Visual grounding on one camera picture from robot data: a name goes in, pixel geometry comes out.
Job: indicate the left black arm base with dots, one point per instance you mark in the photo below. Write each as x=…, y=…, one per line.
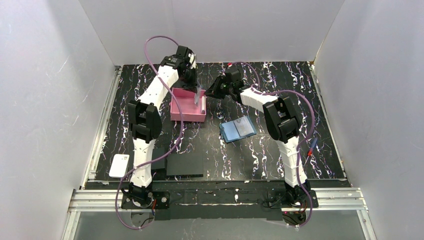
x=156, y=200

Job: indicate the white rectangular device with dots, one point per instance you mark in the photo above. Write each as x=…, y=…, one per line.
x=119, y=165

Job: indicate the aluminium left side rail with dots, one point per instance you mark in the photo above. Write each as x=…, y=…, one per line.
x=90, y=171

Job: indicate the small black flat plate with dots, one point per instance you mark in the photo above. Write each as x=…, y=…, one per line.
x=160, y=164

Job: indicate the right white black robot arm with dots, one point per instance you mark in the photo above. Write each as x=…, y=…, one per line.
x=282, y=122

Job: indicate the large black flat plate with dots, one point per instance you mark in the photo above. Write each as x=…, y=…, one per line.
x=185, y=165

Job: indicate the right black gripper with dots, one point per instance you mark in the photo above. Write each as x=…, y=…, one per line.
x=217, y=87

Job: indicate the pink plastic tray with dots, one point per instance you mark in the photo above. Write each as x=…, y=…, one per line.
x=190, y=112

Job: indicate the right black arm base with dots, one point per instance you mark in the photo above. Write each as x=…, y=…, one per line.
x=280, y=199

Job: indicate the aluminium front rail frame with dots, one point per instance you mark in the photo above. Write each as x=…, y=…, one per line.
x=218, y=214

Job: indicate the translucent credit card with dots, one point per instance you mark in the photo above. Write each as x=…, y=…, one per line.
x=197, y=95

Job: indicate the blue leather card holder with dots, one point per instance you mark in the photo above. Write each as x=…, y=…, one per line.
x=237, y=129

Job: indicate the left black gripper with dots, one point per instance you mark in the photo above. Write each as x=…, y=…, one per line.
x=191, y=84

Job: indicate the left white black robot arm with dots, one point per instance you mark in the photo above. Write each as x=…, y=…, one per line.
x=144, y=120

